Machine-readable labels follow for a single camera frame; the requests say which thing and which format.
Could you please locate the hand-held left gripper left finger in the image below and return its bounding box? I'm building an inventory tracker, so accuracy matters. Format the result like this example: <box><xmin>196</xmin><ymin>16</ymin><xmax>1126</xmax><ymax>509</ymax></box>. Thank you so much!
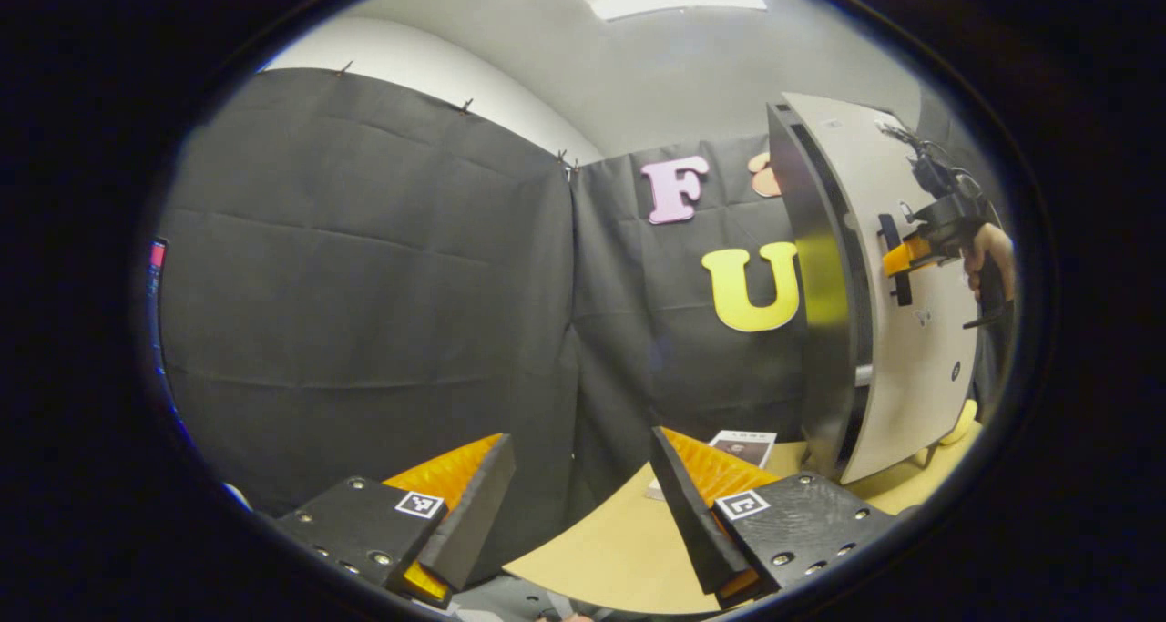
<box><xmin>273</xmin><ymin>433</ymin><xmax>517</xmax><ymax>609</ymax></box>

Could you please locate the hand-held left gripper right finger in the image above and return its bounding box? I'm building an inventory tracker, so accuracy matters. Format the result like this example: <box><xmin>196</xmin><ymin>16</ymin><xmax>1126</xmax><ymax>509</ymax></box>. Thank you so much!
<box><xmin>649</xmin><ymin>426</ymin><xmax>903</xmax><ymax>609</ymax></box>

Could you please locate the black cabinet door handle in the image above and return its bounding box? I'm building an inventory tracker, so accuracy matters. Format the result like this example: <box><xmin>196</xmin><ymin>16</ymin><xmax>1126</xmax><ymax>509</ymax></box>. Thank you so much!
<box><xmin>877</xmin><ymin>212</ymin><xmax>914</xmax><ymax>307</ymax></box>

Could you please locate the beige cabinet door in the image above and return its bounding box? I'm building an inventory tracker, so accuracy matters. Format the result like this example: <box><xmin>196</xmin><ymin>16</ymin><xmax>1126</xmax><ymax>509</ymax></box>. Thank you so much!
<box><xmin>782</xmin><ymin>92</ymin><xmax>983</xmax><ymax>484</ymax></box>

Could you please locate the dark grey cabinet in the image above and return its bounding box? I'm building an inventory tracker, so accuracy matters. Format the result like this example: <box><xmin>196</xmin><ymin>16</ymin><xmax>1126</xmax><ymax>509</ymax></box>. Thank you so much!
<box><xmin>767</xmin><ymin>94</ymin><xmax>875</xmax><ymax>484</ymax></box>

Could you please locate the white portrait cover book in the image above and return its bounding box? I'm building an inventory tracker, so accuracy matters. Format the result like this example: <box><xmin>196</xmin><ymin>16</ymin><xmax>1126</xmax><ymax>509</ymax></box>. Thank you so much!
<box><xmin>709</xmin><ymin>429</ymin><xmax>778</xmax><ymax>470</ymax></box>

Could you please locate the black backdrop cloth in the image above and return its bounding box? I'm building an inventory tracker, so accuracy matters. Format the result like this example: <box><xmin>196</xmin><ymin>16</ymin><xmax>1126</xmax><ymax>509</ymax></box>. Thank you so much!
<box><xmin>150</xmin><ymin>66</ymin><xmax>1017</xmax><ymax>591</ymax></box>

